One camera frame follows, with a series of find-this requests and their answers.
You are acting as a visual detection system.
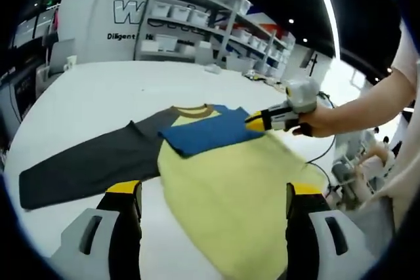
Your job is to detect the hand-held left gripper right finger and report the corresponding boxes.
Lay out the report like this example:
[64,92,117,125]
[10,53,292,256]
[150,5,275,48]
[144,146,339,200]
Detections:
[284,181,377,280]

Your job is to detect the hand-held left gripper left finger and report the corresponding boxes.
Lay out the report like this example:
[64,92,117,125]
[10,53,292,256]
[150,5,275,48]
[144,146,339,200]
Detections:
[49,180,144,280]

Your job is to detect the yellow blue grey garment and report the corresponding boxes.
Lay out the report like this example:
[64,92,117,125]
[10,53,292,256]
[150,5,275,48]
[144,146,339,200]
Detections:
[18,103,329,280]

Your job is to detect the person's right hand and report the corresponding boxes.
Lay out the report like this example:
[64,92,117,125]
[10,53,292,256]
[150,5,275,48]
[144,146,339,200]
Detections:
[291,107,339,139]

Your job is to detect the black stand-mounted screen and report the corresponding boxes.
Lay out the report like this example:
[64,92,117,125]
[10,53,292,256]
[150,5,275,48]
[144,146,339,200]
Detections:
[304,50,320,77]

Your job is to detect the spare white yellow gripper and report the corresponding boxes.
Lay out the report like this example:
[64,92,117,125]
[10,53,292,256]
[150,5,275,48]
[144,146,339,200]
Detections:
[245,70,274,83]

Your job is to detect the white ceiling strip light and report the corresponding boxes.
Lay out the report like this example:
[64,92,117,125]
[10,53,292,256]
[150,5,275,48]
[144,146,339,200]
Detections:
[306,0,342,60]

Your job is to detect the grey metal shelving rack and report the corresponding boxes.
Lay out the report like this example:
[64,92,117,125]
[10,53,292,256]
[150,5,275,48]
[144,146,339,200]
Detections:
[136,0,296,77]

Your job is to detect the person's white shirt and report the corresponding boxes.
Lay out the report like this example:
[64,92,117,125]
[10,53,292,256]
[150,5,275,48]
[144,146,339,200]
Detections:
[377,20,420,202]

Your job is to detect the grey shelf with white bins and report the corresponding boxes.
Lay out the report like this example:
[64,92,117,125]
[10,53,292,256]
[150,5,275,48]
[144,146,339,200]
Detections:
[151,1,290,75]

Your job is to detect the grey office chair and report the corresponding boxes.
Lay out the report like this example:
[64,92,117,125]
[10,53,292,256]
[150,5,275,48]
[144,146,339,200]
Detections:
[48,39,77,76]

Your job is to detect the pink hanging cloth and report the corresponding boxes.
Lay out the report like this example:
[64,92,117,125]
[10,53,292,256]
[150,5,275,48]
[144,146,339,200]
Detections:
[53,9,62,37]

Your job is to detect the thin grey gripper cable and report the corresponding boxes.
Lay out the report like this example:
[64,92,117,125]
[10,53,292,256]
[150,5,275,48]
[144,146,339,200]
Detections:
[304,134,338,192]

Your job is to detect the red white blue wall banner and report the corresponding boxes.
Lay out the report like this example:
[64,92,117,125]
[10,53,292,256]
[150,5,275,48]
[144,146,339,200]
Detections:
[244,0,296,37]

